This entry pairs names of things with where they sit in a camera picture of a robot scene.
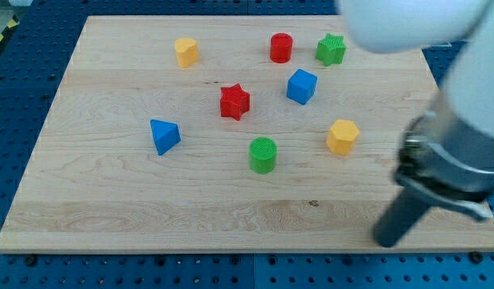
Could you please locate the blue cube block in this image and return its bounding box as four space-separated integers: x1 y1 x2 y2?
286 69 318 105

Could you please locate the red star block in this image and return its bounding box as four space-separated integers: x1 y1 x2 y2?
219 83 250 121

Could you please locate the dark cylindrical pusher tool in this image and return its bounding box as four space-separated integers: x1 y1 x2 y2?
372 188 431 247

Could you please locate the wooden board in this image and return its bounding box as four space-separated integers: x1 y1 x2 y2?
0 15 494 254

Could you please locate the yellow hexagon block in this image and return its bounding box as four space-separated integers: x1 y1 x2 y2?
326 120 360 155

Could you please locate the yellow heart block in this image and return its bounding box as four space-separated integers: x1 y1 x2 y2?
174 38 199 68

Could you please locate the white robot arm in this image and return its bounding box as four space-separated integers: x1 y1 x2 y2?
338 0 494 223

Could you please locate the green cylinder block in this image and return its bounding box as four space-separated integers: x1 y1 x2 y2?
249 137 278 174

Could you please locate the red cylinder block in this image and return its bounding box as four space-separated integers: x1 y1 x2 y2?
270 33 293 63

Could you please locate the green star block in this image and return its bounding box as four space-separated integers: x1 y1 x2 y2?
315 34 347 67

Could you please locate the blue triangle block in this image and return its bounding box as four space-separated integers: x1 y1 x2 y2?
150 120 181 156

